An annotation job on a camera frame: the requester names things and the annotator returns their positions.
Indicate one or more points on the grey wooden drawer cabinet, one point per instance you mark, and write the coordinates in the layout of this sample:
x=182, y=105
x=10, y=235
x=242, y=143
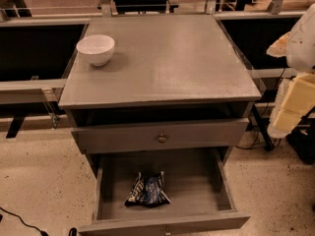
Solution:
x=165, y=68

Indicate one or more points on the black table leg right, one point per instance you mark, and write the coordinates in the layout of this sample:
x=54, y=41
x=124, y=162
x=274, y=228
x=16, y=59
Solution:
x=268, y=142

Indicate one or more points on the blue chip bag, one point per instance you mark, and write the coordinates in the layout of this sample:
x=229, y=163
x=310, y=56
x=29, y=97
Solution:
x=148, y=192

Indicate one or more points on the white ceramic bowl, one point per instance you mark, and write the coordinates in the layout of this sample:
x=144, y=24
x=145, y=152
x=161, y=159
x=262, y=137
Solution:
x=96, y=49

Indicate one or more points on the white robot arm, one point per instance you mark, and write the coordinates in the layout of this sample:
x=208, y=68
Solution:
x=298, y=45

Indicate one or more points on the brass drawer knob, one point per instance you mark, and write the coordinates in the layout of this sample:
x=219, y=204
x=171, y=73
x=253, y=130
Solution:
x=167, y=232
x=161, y=138

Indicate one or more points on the black table leg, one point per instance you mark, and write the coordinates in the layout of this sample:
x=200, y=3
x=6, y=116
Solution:
x=268, y=142
x=15, y=126

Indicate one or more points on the black table leg left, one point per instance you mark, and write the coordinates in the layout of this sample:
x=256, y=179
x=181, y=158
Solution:
x=15, y=126

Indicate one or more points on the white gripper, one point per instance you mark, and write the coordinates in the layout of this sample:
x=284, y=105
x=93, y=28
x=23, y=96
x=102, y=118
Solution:
x=303, y=51

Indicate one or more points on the grey open middle drawer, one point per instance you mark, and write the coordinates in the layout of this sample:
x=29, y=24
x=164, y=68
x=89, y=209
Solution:
x=194, y=181

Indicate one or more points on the brass top drawer knob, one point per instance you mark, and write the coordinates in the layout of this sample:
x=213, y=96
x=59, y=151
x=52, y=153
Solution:
x=161, y=138

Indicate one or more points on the brass middle drawer knob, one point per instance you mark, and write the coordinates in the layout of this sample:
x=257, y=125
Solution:
x=167, y=232

